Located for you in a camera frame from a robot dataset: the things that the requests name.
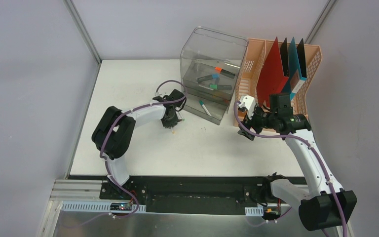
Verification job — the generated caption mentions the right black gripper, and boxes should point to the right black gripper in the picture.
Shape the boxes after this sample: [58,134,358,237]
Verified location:
[238,105,277,140]

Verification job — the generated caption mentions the teal marker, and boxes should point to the teal marker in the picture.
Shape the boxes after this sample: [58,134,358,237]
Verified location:
[199,100,212,117]

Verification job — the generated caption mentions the green highlighter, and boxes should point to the green highlighter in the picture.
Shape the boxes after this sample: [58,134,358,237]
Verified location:
[209,84,232,90]

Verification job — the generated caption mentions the blue black marker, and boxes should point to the blue black marker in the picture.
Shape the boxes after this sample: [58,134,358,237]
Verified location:
[197,74,220,83]

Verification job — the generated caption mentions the red folder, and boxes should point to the red folder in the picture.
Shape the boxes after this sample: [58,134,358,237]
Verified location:
[256,38,289,107]

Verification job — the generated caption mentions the clear grey drawer box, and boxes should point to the clear grey drawer box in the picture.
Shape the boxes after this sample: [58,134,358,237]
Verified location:
[180,26,248,125]

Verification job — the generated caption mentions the orange highlighter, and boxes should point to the orange highlighter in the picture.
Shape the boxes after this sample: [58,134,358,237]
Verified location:
[215,67,235,79]

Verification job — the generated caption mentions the teal notebook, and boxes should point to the teal notebook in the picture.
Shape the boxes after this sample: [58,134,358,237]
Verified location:
[282,37,307,101]

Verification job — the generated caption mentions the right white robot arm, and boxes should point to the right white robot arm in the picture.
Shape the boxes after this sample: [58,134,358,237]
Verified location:
[233,93,357,237]

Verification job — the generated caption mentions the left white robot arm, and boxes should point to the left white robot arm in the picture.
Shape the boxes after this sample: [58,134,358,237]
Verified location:
[91,89,186,200]

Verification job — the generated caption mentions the peach file organizer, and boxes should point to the peach file organizer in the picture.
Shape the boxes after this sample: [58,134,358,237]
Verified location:
[235,38,322,117]

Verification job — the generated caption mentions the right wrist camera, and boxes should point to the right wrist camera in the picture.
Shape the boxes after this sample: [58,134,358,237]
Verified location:
[238,95,256,119]

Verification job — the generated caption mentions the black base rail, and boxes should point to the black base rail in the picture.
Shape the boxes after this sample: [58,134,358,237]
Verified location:
[68,175,302,217]

